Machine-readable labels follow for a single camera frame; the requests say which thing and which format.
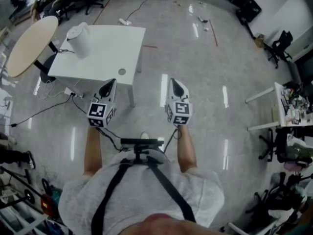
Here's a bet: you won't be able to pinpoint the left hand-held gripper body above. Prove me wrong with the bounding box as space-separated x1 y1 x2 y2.
87 78 118 128

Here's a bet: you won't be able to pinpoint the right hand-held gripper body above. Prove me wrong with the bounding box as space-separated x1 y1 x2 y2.
165 78 194 127

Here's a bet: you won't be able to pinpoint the white electric kettle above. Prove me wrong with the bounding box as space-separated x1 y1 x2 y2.
66 22 92 60

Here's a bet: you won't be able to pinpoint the person's left forearm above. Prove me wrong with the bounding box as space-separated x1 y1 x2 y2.
83 126 104 178

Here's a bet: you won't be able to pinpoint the person's right forearm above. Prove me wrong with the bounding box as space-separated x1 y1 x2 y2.
176 124 198 174

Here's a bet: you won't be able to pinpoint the white square table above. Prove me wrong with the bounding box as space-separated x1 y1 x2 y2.
47 24 147 108

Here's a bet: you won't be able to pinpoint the thin red stick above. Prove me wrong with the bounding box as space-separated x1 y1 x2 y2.
208 19 219 47

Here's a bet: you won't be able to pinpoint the round beige table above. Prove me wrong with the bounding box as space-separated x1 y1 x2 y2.
6 15 60 78

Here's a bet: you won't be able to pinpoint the person's grey t-shirt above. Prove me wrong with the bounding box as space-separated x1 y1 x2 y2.
58 151 225 235

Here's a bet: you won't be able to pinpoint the brown cardboard box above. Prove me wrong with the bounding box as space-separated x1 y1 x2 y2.
253 34 267 49

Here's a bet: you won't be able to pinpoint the black swivel chair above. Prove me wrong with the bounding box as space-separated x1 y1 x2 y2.
258 128 290 163

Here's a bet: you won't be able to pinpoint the cluttered white desk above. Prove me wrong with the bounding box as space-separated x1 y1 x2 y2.
245 81 313 132

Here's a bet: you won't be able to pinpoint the black mesh office chair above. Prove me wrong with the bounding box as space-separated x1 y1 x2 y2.
265 29 293 70

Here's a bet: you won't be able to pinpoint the black equipment cases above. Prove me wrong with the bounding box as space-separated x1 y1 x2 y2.
223 0 263 24

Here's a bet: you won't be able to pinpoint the left hand-held gripper cable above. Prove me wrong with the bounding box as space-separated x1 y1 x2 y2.
97 127 123 152

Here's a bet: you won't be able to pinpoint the hand-held gripper cable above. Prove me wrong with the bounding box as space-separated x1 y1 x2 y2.
162 128 181 154
97 127 123 152

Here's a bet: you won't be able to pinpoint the right hand-held gripper cable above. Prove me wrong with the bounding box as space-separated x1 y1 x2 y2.
162 128 181 154

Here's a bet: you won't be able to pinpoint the black chest-mounted camera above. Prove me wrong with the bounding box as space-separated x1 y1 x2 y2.
120 138 165 166

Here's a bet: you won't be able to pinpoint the thin white floor cable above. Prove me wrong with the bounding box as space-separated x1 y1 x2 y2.
36 79 65 99

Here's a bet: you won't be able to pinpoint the black chest harness straps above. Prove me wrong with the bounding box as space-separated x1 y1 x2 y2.
90 155 197 230

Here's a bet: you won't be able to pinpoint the long black floor cable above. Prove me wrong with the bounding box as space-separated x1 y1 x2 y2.
124 0 157 22

